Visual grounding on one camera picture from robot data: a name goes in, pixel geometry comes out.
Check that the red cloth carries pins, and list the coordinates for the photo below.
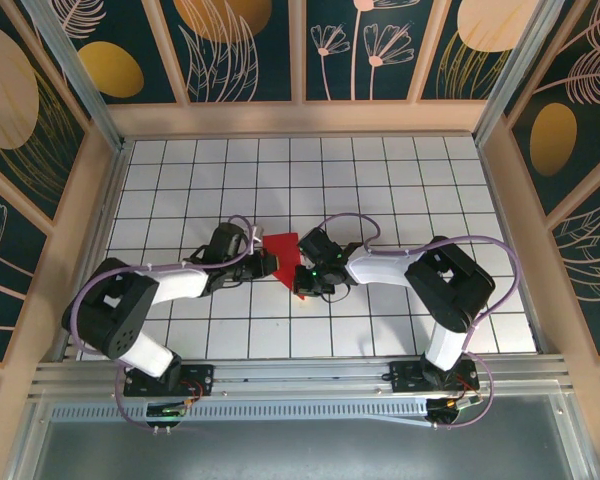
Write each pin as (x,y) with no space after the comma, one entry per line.
(285,250)

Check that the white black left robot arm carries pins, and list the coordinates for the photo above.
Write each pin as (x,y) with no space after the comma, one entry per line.
(110,310)

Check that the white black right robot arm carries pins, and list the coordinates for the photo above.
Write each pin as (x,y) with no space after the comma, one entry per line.
(450,290)

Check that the grey metal sheet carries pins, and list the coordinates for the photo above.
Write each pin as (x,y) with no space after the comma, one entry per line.
(300,450)

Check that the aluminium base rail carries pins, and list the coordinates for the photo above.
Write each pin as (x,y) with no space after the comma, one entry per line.
(300,375)

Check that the aluminium side rail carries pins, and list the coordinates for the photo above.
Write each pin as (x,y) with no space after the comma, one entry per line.
(507,225)
(107,200)

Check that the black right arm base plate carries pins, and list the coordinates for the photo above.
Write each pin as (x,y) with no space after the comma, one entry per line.
(402,377)

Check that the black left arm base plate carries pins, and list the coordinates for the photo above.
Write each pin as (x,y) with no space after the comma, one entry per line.
(200,377)

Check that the aluminium frame post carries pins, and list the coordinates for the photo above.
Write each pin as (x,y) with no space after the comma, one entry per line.
(75,75)
(515,75)

